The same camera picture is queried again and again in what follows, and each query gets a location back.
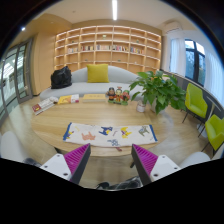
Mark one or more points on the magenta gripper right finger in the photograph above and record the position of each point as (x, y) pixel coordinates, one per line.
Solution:
(151, 167)

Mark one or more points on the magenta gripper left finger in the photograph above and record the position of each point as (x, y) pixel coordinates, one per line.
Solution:
(69, 166)

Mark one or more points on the white towel with animal prints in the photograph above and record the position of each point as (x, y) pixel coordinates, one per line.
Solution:
(109, 136)

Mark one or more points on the white cup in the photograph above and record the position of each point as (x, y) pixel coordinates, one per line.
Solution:
(140, 106)

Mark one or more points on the yellow book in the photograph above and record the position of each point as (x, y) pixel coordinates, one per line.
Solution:
(69, 99)

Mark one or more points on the red and white book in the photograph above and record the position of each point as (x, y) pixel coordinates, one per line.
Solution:
(44, 105)

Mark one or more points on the wooden box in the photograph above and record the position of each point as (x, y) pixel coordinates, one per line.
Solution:
(94, 98)

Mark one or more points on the colourful figurine group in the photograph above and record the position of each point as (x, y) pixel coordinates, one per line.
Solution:
(118, 96)

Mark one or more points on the green potted plant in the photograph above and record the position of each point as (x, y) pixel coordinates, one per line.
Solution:
(159, 90)

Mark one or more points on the green chair near window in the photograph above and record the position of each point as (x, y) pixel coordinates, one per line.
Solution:
(195, 103)

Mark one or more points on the green chair front right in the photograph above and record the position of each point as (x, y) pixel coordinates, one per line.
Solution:
(214, 128)

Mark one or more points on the black backpack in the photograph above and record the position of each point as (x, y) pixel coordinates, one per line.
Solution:
(61, 78)

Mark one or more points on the light grey sofa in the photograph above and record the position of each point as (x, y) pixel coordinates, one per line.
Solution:
(118, 77)

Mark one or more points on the yellow cushion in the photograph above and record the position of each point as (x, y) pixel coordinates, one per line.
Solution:
(97, 73)

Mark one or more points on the glass door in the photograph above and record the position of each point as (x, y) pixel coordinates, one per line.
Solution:
(15, 82)

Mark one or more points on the window with white curtains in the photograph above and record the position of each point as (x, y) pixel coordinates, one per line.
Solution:
(190, 59)

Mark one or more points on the white air conditioner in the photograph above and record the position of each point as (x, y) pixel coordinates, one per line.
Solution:
(172, 27)

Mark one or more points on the ceiling light strip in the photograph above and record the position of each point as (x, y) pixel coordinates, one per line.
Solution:
(114, 9)

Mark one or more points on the wooden wall bookshelf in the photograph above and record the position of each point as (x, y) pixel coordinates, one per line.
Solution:
(129, 48)

